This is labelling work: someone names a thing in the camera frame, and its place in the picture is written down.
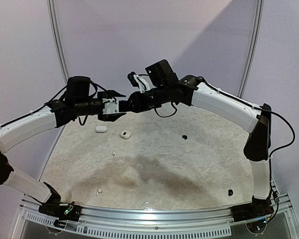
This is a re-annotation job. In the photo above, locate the white oval charging case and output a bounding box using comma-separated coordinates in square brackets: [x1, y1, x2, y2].
[95, 125, 108, 133]

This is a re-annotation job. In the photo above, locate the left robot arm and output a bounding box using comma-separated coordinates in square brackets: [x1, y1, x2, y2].
[0, 76, 123, 216]

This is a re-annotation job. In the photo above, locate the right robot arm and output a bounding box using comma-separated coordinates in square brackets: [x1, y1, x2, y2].
[119, 59, 271, 217]

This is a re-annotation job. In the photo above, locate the white open charging case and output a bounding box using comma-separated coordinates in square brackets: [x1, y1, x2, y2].
[120, 130, 132, 139]

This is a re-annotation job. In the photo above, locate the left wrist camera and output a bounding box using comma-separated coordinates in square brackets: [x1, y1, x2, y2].
[102, 98, 119, 115]

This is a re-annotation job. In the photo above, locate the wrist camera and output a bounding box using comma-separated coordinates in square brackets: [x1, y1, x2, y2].
[127, 72, 150, 93]
[102, 98, 119, 115]

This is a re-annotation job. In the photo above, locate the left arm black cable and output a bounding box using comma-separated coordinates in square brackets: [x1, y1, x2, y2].
[0, 79, 108, 130]

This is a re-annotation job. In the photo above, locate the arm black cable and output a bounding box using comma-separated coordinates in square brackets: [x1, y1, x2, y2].
[154, 76, 296, 200]
[0, 79, 108, 130]

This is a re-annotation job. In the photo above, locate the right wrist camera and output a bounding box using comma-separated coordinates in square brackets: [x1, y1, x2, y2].
[127, 72, 150, 93]

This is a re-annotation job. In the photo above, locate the left aluminium corner post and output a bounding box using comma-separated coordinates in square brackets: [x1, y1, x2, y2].
[47, 0, 70, 86]

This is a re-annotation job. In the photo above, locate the aluminium corner post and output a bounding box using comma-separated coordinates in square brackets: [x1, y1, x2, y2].
[47, 0, 70, 86]
[237, 0, 264, 98]

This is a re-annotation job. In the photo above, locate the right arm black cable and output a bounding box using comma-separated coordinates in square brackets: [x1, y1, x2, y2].
[154, 76, 296, 200]

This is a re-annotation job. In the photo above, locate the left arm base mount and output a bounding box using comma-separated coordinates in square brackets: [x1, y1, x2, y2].
[38, 200, 83, 222]

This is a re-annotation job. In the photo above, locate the aluminium front rail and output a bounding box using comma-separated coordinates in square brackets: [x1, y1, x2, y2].
[12, 194, 299, 239]

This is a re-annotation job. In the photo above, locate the right aluminium corner post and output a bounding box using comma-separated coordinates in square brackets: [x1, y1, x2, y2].
[237, 0, 264, 98]

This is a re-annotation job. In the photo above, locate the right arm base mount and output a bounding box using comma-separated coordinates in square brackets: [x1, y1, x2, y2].
[230, 196, 274, 222]

